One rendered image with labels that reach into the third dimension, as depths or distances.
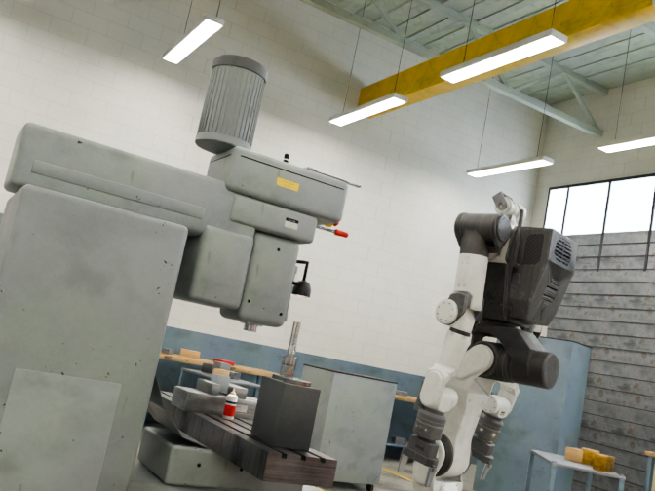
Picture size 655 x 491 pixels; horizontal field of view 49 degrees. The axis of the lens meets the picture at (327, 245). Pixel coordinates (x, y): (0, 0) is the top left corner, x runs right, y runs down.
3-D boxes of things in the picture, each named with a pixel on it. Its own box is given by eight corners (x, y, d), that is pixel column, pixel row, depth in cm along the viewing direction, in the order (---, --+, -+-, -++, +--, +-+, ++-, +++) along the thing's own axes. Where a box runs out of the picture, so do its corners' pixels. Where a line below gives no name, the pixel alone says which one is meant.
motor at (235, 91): (237, 161, 269) (254, 81, 274) (258, 153, 252) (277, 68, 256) (186, 145, 260) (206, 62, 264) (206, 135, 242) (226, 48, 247)
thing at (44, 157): (229, 249, 268) (240, 199, 271) (252, 247, 248) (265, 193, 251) (1, 191, 230) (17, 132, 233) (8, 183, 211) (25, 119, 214)
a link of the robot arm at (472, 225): (501, 260, 220) (507, 217, 222) (487, 254, 214) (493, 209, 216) (468, 258, 228) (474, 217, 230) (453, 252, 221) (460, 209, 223)
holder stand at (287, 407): (285, 437, 236) (296, 377, 239) (309, 451, 215) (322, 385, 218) (250, 433, 231) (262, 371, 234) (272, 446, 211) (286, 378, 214)
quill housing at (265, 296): (261, 325, 272) (279, 244, 277) (286, 329, 254) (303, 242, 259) (215, 316, 263) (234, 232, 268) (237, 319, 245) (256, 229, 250)
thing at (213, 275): (214, 308, 266) (230, 240, 269) (240, 311, 244) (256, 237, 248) (166, 297, 257) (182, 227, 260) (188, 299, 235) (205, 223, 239)
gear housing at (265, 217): (285, 246, 280) (289, 221, 282) (314, 244, 259) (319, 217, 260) (205, 224, 265) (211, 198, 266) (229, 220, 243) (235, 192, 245)
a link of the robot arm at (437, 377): (448, 411, 219) (462, 369, 219) (433, 410, 213) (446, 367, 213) (432, 403, 224) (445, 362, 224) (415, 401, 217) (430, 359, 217)
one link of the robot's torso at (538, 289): (573, 340, 235) (588, 235, 240) (527, 323, 210) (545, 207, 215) (491, 328, 255) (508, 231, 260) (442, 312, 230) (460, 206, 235)
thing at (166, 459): (261, 472, 278) (267, 441, 280) (302, 497, 248) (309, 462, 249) (135, 459, 254) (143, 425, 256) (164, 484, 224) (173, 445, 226)
